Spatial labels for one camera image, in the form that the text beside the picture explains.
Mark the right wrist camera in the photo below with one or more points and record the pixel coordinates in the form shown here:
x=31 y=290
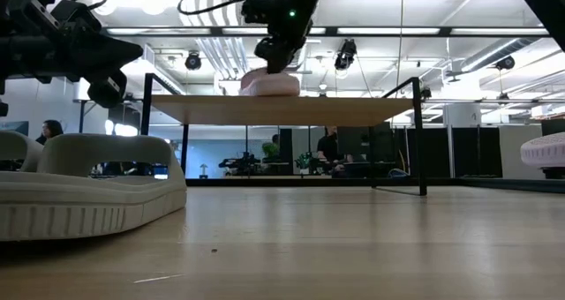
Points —
x=255 y=9

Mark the black ceiling spotlight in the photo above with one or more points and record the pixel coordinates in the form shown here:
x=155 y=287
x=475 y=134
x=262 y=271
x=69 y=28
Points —
x=425 y=92
x=345 y=55
x=505 y=63
x=193 y=62

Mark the pink slide sandal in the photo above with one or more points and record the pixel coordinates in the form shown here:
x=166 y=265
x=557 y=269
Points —
x=545 y=152
x=269 y=84

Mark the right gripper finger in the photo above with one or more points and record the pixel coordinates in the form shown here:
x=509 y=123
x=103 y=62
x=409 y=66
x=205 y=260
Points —
x=279 y=62
x=264 y=48

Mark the wooden shelf with black frame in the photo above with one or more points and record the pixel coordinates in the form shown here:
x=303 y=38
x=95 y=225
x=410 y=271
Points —
x=282 y=110

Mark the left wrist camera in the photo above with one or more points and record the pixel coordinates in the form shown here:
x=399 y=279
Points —
x=106 y=90

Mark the green potted plant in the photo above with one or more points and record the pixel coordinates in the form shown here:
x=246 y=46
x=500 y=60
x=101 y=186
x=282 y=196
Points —
x=270 y=150
x=303 y=161

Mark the black room partition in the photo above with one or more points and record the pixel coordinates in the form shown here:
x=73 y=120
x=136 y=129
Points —
x=476 y=152
x=434 y=152

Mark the grey slide sandal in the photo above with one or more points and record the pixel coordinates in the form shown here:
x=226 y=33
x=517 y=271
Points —
x=17 y=150
x=88 y=198

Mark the black metal rig frame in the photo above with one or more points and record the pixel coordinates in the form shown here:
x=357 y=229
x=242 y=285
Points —
x=379 y=31

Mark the person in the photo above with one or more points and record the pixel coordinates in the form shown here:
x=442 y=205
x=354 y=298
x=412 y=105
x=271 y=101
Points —
x=329 y=149
x=50 y=130
x=275 y=139

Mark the blue wall screen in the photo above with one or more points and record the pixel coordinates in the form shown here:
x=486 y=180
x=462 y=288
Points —
x=13 y=128

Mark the black background monitor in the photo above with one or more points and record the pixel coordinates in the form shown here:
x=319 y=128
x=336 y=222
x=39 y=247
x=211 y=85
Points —
x=368 y=141

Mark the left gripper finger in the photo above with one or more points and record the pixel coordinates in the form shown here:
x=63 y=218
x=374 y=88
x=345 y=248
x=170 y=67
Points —
x=106 y=46
x=106 y=66

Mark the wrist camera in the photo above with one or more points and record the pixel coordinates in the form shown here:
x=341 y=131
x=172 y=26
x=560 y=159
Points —
x=255 y=9
x=106 y=90

